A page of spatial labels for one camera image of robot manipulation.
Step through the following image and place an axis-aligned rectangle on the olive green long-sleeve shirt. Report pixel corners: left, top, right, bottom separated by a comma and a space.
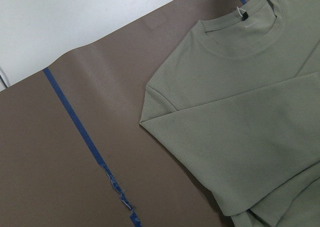
140, 0, 320, 227

